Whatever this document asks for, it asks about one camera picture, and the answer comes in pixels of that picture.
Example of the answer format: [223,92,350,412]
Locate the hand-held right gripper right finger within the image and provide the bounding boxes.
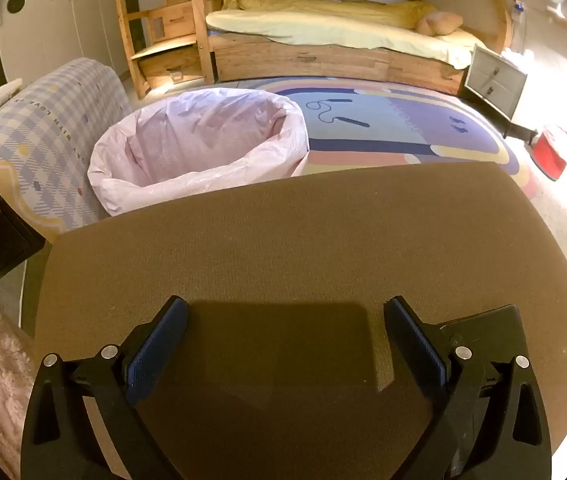
[383,296,553,480]

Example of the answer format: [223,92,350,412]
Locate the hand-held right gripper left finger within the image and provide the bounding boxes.
[20,296,190,480]

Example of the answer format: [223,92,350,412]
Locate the pink trash bag bin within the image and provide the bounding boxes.
[87,87,310,217]

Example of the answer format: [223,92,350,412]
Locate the brown table mat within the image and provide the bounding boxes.
[34,162,567,480]

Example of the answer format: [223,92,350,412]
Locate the colourful oval rug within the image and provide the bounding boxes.
[234,77,539,201]

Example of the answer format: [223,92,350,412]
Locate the red plastic box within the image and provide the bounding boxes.
[532,129,567,181]

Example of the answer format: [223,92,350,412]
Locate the checked blanket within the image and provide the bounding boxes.
[0,58,134,243]

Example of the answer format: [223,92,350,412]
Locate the grey nightstand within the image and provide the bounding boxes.
[464,45,528,121]

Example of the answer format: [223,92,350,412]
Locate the wooden stair drawers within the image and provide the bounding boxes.
[114,0,214,100]

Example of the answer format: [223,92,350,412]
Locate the wooden bunk bed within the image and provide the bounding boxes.
[191,0,514,97]

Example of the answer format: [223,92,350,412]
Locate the yellow bed sheet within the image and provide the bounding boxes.
[206,10,489,70]

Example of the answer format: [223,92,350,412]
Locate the tan plush toy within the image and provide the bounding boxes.
[417,11,464,37]

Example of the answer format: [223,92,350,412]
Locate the white wardrobe with round holes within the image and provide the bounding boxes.
[0,0,129,86]

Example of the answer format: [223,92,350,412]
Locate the yellow duvet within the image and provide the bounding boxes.
[224,0,438,27]

